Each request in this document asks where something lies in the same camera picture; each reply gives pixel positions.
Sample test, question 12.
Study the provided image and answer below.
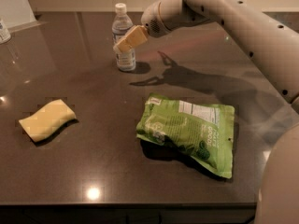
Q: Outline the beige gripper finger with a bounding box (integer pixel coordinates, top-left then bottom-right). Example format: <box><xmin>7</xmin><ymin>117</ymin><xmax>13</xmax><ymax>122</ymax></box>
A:
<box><xmin>113</xmin><ymin>39</ymin><xmax>133</xmax><ymax>54</ymax></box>

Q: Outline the clear blue-label plastic bottle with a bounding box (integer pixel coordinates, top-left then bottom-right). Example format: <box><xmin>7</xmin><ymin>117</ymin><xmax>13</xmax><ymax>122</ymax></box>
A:
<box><xmin>112</xmin><ymin>3</ymin><xmax>135</xmax><ymax>72</ymax></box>

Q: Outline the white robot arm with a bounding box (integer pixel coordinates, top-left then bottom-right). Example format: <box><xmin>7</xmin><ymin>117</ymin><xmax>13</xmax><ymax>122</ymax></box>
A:
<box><xmin>114</xmin><ymin>0</ymin><xmax>299</xmax><ymax>224</ymax></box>

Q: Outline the yellow sponge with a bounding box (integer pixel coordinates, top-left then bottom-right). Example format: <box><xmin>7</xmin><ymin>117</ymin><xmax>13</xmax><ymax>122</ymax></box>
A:
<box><xmin>19</xmin><ymin>99</ymin><xmax>77</xmax><ymax>142</ymax></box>

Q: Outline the white panel back left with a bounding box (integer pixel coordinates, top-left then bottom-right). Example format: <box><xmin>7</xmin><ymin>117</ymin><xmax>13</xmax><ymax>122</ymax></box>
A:
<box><xmin>0</xmin><ymin>0</ymin><xmax>44</xmax><ymax>33</ymax></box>

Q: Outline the green snack bag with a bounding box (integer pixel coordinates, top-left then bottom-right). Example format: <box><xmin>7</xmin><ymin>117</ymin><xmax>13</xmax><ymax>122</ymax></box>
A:
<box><xmin>136</xmin><ymin>93</ymin><xmax>235</xmax><ymax>179</ymax></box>

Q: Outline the white container at left edge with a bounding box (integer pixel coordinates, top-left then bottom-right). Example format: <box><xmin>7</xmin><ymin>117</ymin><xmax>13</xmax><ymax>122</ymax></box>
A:
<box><xmin>0</xmin><ymin>18</ymin><xmax>11</xmax><ymax>44</ymax></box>

